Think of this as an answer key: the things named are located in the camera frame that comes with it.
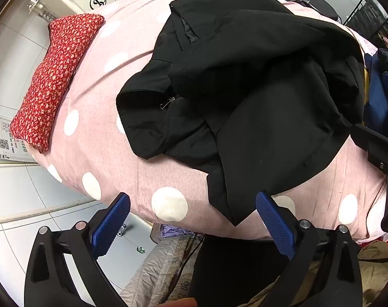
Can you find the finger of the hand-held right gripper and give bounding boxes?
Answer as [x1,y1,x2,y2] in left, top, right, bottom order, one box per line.
[352,123,388,235]

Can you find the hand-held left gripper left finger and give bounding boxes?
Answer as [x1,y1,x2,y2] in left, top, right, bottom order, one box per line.
[24,192,132,307]

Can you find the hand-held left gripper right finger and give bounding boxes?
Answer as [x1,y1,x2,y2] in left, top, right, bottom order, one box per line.
[255,191,364,307]

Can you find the black jacket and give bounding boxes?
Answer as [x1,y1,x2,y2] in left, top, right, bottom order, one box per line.
[115,0,365,227]

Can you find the navy blue clothing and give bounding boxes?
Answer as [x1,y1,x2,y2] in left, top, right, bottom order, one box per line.
[362,48,388,135]

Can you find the purple cloth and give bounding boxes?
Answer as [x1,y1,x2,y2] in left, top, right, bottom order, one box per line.
[160,224,194,239]

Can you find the quilted floral blanket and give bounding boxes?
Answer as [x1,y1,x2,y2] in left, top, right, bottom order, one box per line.
[120,235,201,307]

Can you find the person's black pants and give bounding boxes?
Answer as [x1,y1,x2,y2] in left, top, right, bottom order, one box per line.
[191,235,297,307]

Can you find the pink polka dot bed sheet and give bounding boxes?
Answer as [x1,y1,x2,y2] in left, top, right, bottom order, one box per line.
[30,0,388,242]

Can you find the khaki cloth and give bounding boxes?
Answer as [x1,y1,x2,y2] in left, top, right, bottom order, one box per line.
[309,240,388,307]

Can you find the black metal rack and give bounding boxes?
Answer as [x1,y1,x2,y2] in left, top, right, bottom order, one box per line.
[343,0,388,48]

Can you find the printed paper sheet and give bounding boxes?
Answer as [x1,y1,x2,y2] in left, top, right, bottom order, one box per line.
[0,113,37,163]

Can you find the red floral pillow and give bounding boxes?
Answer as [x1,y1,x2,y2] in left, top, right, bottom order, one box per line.
[10,13,105,153]

